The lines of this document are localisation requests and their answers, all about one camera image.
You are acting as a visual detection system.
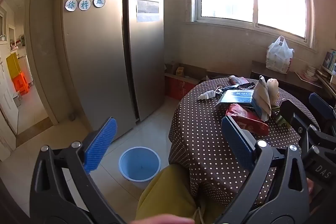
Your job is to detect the silver refrigerator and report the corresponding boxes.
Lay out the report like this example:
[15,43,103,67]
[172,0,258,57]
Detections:
[29,0,166,140]

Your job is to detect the row of books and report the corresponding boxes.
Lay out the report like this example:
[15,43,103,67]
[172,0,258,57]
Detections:
[322,49,336,75]

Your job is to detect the white plastic bag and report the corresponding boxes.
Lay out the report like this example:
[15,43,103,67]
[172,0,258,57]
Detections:
[266,35,294,74]

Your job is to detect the person's yellow trouser leg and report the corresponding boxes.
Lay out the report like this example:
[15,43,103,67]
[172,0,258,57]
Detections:
[135,163,223,224]

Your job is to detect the brown polka dot tablecloth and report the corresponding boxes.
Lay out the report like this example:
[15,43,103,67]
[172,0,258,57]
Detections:
[168,77,319,207]

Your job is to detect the black snack wrapper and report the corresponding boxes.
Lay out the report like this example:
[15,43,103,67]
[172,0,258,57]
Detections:
[223,84,256,90]

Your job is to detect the red cardboard box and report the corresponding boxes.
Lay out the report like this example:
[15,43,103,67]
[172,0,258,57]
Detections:
[165,61,208,101]

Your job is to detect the yellow plastic stool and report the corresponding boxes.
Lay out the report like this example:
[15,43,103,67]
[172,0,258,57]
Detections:
[6,52,21,80]

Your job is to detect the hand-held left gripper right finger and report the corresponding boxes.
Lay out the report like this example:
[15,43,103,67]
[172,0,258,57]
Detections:
[215,116,310,224]

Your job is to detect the dark wooden cabinet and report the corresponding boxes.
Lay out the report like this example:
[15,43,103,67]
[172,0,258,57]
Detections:
[249,60,336,119]

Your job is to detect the beige paper bag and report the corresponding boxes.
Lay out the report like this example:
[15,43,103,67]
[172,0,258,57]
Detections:
[266,78,279,105]

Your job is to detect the blue plastic basin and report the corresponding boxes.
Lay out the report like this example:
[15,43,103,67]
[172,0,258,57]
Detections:
[118,146,161,182]

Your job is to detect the stack of white bowls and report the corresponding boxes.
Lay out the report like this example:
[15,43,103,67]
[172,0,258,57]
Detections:
[304,66,318,80]

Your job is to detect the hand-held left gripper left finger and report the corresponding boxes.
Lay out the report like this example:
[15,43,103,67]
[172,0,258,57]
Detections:
[29,117,125,224]

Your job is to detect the grey paper sheet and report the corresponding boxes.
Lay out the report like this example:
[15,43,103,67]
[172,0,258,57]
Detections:
[136,0,160,23]

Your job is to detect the white cone wrapper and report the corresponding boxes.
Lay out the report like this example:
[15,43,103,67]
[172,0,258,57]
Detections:
[197,90,216,101]

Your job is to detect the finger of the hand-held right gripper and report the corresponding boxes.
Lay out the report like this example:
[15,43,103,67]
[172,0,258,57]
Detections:
[280,99,321,140]
[308,92,336,132]

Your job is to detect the orange plastic stool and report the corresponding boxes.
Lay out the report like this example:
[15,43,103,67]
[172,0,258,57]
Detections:
[12,72,30,94]

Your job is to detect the person's left hand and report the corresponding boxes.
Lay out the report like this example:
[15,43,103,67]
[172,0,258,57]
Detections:
[131,214,195,224]

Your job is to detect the blue flat box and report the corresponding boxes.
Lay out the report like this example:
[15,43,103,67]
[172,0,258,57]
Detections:
[215,89,255,106]

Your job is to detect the white door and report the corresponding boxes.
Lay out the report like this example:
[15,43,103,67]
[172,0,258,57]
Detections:
[0,40,20,161]

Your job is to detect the pink place mat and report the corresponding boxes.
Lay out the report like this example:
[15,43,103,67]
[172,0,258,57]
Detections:
[295,70,322,88]

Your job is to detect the red snack wrapper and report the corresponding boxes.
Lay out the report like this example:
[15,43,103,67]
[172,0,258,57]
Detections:
[226,103,269,135]

